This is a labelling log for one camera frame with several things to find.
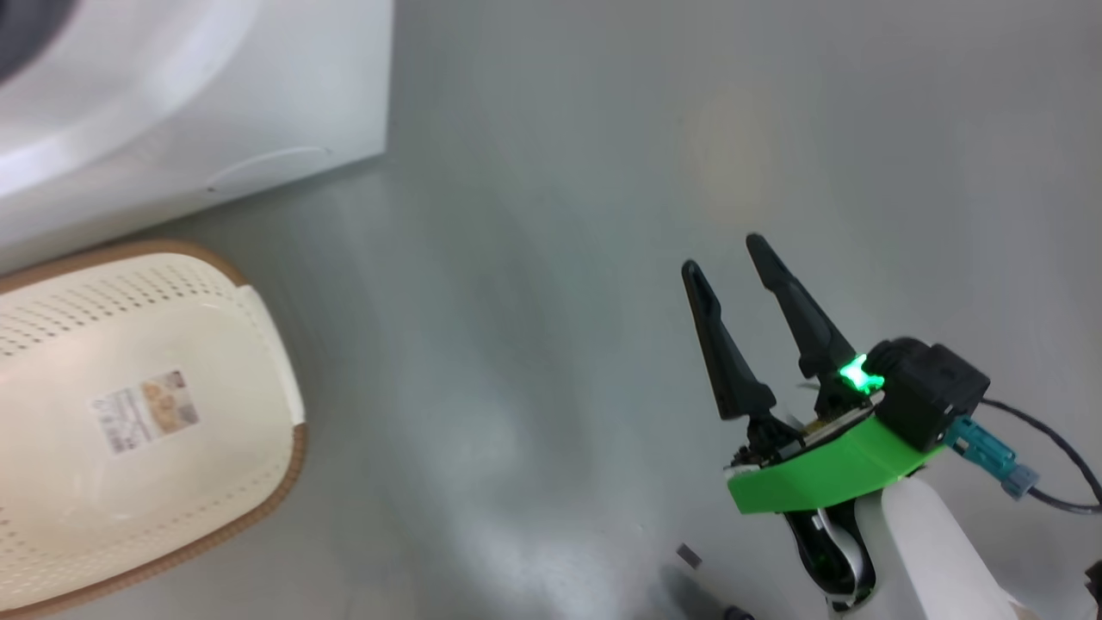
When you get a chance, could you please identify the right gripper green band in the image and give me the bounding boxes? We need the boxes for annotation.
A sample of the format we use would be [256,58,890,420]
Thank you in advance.
[681,232,948,611]

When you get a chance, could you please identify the dark round washing machine door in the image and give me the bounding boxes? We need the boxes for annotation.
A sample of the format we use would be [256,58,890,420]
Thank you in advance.
[0,0,81,85]

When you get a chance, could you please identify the white washing machine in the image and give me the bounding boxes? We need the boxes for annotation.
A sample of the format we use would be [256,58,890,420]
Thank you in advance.
[0,0,396,277]

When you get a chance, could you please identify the cream perforated laundry basket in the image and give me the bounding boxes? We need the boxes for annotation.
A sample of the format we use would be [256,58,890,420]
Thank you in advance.
[0,240,309,620]

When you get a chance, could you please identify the basket product sticker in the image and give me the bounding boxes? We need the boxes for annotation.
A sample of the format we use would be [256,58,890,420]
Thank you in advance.
[91,369,201,456]

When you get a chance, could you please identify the teal right cable connector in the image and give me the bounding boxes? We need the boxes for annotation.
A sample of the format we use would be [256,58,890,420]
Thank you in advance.
[943,417,1040,501]

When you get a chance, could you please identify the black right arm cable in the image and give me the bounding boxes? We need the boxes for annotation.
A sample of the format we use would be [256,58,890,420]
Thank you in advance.
[980,397,1102,517]

